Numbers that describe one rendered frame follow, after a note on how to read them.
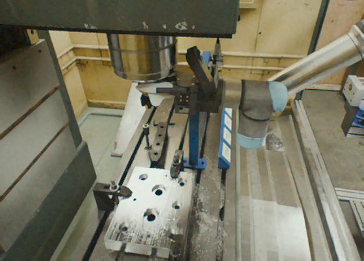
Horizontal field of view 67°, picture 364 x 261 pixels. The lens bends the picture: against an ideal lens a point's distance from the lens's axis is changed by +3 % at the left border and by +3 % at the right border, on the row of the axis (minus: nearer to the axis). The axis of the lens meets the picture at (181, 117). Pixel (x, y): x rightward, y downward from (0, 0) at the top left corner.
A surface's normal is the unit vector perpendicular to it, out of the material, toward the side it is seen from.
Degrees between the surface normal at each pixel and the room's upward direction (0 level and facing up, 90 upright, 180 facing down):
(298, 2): 90
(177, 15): 90
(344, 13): 90
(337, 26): 90
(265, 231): 7
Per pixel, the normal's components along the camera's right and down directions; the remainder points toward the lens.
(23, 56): 0.99, 0.10
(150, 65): 0.24, 0.56
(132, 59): -0.22, 0.57
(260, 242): -0.04, -0.73
